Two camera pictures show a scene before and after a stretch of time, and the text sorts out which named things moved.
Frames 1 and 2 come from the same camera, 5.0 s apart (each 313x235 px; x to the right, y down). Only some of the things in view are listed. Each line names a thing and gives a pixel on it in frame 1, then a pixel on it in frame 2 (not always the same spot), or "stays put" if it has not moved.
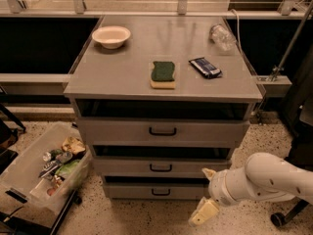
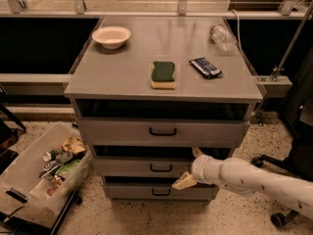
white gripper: (216, 187) → (201, 169)
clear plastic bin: (51, 169) stays put
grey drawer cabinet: (160, 101) stays put
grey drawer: (158, 166) stays put
